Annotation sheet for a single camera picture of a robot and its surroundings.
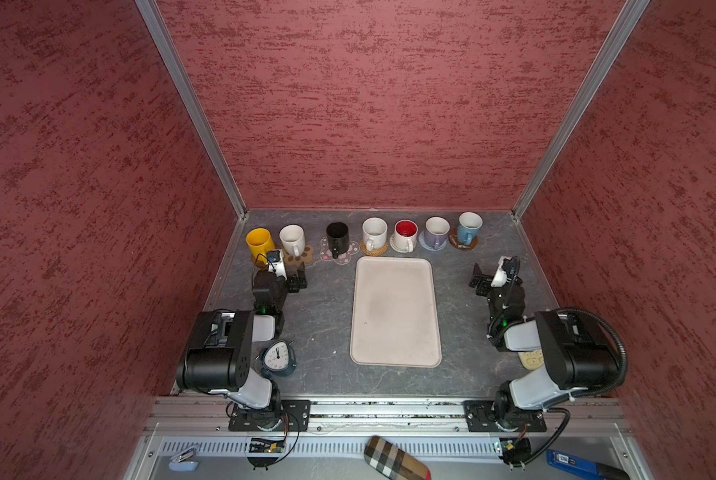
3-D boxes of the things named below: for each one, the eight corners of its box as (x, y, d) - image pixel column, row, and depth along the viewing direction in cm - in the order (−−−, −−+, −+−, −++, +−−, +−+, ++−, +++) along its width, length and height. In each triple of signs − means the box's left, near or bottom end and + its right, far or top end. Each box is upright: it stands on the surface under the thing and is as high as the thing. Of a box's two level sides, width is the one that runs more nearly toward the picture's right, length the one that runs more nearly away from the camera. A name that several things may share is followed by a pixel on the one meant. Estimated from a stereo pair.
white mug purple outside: (424, 254, 109) (428, 239, 103) (421, 231, 117) (424, 216, 110) (448, 254, 109) (454, 239, 103) (443, 231, 117) (448, 216, 110)
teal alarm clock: (263, 376, 82) (258, 371, 78) (269, 346, 88) (265, 340, 83) (293, 376, 82) (289, 371, 78) (297, 346, 88) (294, 340, 84)
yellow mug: (252, 265, 106) (242, 247, 97) (258, 247, 111) (249, 228, 103) (274, 266, 106) (267, 247, 97) (279, 247, 111) (272, 228, 103)
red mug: (395, 257, 109) (397, 242, 102) (393, 234, 116) (395, 219, 109) (416, 257, 109) (420, 242, 102) (413, 234, 116) (416, 219, 109)
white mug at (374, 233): (362, 258, 108) (362, 242, 100) (362, 234, 116) (362, 217, 108) (386, 258, 108) (388, 242, 100) (385, 234, 116) (386, 217, 108)
